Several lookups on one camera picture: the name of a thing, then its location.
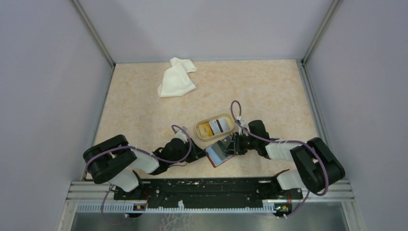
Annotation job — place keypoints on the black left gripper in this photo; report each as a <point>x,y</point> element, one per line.
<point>196,152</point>

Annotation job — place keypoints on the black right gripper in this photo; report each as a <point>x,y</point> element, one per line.
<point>233,148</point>

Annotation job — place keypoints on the red card holder wallet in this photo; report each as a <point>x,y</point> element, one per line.
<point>215,161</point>

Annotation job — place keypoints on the gold VIP card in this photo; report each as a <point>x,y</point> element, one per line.
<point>205,130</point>

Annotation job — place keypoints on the beige oval tray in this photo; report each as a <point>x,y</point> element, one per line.
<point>230,122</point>

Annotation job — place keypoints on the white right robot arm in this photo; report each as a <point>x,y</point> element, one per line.
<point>316,166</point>

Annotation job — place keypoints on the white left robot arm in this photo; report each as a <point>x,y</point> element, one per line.
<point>115,161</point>

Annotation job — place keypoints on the silver magnetic stripe card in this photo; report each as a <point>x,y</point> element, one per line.
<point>219,125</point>

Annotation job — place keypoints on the white crumpled cloth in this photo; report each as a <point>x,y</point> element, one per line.
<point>176,81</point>

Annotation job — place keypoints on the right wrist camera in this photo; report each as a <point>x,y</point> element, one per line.
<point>243,126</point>

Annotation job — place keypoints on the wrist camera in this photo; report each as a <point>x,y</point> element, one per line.
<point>243,126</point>
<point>180,134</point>

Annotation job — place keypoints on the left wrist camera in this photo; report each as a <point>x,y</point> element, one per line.
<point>180,134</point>

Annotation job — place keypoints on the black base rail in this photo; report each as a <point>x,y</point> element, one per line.
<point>208,193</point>

